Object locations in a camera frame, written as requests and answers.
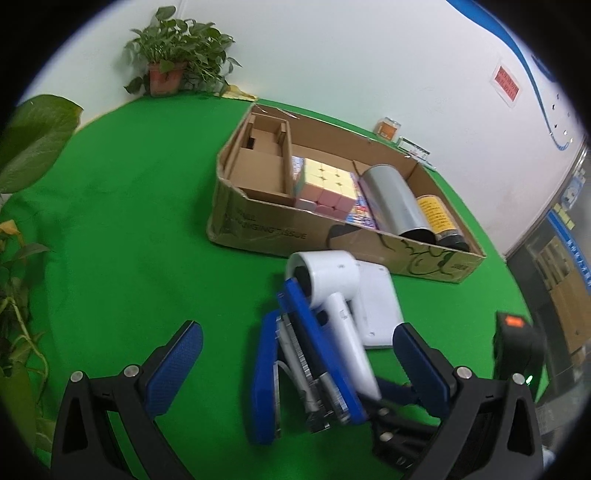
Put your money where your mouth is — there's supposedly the cardboard box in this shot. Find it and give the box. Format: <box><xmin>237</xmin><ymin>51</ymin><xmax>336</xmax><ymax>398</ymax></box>
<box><xmin>206</xmin><ymin>102</ymin><xmax>487</xmax><ymax>284</ymax></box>

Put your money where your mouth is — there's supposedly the white and green flat box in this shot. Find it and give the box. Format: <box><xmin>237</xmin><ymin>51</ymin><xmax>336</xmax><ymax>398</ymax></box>
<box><xmin>398</xmin><ymin>136</ymin><xmax>432</xmax><ymax>162</ymax></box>

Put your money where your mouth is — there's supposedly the white handheld fan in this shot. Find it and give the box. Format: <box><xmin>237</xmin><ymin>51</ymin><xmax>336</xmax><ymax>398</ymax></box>
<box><xmin>285</xmin><ymin>250</ymin><xmax>383</xmax><ymax>402</ymax></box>

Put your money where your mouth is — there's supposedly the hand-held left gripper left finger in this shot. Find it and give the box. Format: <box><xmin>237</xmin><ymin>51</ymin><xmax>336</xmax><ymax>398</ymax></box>
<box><xmin>52</xmin><ymin>320</ymin><xmax>204</xmax><ymax>480</ymax></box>

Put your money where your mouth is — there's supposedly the dark glass cabinet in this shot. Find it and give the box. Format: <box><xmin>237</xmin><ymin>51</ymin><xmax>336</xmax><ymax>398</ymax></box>
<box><xmin>505</xmin><ymin>143</ymin><xmax>591</xmax><ymax>402</ymax></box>

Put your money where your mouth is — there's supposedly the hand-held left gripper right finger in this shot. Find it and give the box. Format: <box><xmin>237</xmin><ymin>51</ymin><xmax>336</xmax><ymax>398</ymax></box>
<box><xmin>392</xmin><ymin>323</ymin><xmax>543</xmax><ymax>480</ymax></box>

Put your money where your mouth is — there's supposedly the yellow paper scrap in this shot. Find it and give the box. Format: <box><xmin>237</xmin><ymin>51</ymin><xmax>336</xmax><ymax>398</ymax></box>
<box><xmin>222</xmin><ymin>84</ymin><xmax>258</xmax><ymax>101</ymax></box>

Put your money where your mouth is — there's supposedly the red wall sign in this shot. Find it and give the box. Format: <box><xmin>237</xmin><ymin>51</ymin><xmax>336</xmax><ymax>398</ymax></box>
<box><xmin>492</xmin><ymin>65</ymin><xmax>522</xmax><ymax>108</ymax></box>

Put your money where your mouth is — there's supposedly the large leafy green plant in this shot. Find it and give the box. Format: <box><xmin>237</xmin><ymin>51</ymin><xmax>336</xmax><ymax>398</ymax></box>
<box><xmin>0</xmin><ymin>95</ymin><xmax>85</xmax><ymax>455</ymax></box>

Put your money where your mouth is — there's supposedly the small potted green plant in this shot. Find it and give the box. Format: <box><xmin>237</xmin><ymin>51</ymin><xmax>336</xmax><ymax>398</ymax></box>
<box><xmin>124</xmin><ymin>6</ymin><xmax>242</xmax><ymax>97</ymax></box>

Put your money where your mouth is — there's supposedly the orange cup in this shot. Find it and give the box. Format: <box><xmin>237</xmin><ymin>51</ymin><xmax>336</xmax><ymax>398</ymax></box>
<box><xmin>375</xmin><ymin>117</ymin><xmax>401</xmax><ymax>143</ymax></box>

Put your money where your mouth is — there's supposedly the row of metal tool bits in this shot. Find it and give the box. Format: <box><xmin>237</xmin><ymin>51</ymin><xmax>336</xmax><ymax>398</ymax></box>
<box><xmin>276</xmin><ymin>314</ymin><xmax>352</xmax><ymax>432</ymax></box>

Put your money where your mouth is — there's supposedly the pastel puzzle cube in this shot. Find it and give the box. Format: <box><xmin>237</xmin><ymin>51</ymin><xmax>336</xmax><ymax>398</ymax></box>
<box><xmin>292</xmin><ymin>158</ymin><xmax>358</xmax><ymax>222</ymax></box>

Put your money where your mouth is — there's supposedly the silver metal can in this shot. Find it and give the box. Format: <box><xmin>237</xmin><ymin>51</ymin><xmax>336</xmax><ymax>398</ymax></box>
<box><xmin>358</xmin><ymin>165</ymin><xmax>437</xmax><ymax>245</ymax></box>

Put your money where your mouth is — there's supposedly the yellow labelled can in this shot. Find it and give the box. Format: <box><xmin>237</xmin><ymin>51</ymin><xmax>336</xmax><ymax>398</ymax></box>
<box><xmin>416</xmin><ymin>194</ymin><xmax>471</xmax><ymax>252</ymax></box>

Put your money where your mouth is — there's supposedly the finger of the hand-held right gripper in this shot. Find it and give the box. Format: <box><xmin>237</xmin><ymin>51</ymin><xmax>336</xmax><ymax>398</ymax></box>
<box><xmin>375</xmin><ymin>379</ymin><xmax>419</xmax><ymax>407</ymax></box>
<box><xmin>370</xmin><ymin>406</ymin><xmax>446</xmax><ymax>474</ymax></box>

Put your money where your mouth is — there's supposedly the white flat tablet device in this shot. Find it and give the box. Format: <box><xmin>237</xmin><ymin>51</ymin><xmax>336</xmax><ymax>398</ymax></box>
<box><xmin>346</xmin><ymin>261</ymin><xmax>406</xmax><ymax>348</ymax></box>

